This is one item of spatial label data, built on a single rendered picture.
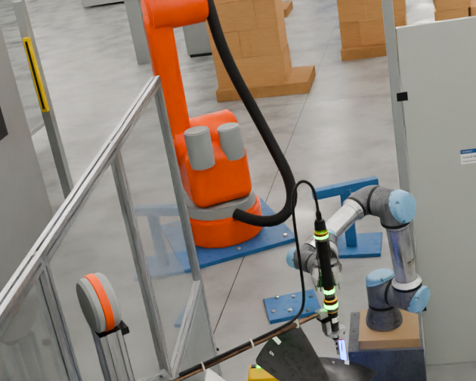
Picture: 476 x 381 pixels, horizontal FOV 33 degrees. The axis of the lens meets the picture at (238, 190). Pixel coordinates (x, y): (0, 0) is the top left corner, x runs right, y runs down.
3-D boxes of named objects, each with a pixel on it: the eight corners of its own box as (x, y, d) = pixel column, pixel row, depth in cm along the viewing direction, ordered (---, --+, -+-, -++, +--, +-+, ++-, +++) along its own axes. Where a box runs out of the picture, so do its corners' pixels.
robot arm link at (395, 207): (403, 295, 333) (382, 179, 309) (434, 305, 323) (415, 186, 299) (386, 311, 327) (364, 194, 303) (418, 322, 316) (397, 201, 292)
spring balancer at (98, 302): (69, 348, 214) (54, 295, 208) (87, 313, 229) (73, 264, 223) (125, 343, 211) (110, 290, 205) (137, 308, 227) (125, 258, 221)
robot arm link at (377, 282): (378, 290, 342) (375, 262, 337) (406, 298, 332) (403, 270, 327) (361, 303, 335) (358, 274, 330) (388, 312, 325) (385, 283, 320)
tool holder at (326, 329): (327, 343, 257) (323, 317, 254) (314, 334, 263) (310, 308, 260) (350, 332, 261) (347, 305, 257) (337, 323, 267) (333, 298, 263)
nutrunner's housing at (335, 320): (334, 343, 261) (316, 215, 244) (327, 338, 264) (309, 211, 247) (344, 338, 263) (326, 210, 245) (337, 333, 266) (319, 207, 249)
